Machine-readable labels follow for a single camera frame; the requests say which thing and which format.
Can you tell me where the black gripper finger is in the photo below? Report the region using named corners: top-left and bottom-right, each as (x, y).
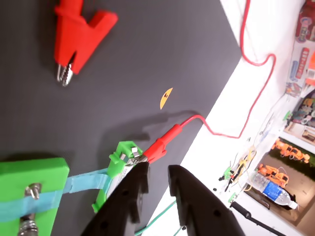
top-left (82, 161), bottom-right (150, 236)
top-left (167, 164), bottom-right (245, 236)

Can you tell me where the red alligator clip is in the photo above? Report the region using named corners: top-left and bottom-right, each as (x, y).
top-left (53, 0), bottom-right (119, 87)
top-left (141, 123), bottom-right (184, 165)

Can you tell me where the red lead cable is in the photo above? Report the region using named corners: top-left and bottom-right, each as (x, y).
top-left (181, 0), bottom-right (276, 140)

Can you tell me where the green battery holder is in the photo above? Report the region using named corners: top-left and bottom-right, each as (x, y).
top-left (91, 141), bottom-right (144, 214)

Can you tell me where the green bulb holder block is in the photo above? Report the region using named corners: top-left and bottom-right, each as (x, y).
top-left (0, 157), bottom-right (69, 236)

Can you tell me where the blue masking tape strip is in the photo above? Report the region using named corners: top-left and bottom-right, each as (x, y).
top-left (0, 189), bottom-right (65, 218)
top-left (64, 169), bottom-right (110, 195)

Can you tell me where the black metal rod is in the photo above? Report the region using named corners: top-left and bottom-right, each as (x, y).
top-left (229, 201), bottom-right (290, 236)

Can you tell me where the small green circuit board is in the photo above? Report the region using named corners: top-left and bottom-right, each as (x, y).
top-left (222, 166), bottom-right (234, 182)

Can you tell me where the clear water bottle blue label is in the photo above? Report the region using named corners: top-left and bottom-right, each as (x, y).
top-left (250, 171), bottom-right (299, 211)

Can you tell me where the orange toy robot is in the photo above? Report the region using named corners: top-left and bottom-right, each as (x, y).
top-left (257, 163), bottom-right (290, 185)
top-left (272, 139), bottom-right (311, 163)

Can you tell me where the small glass light bulb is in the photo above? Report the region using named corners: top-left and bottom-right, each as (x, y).
top-left (18, 213), bottom-right (40, 236)

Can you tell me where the orange semicircle paper sticker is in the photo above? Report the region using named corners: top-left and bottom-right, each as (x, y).
top-left (159, 87), bottom-right (174, 111)

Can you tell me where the dark grey work mat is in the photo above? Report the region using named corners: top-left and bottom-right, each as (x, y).
top-left (0, 0), bottom-right (244, 236)

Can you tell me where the red white tall package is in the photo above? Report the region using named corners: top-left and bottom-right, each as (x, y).
top-left (296, 47), bottom-right (310, 79)

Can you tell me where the colourful toy package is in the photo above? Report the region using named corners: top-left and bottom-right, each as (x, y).
top-left (294, 14), bottom-right (315, 44)

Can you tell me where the yellow wire bundle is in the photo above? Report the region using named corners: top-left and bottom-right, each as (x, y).
top-left (235, 145), bottom-right (258, 194)

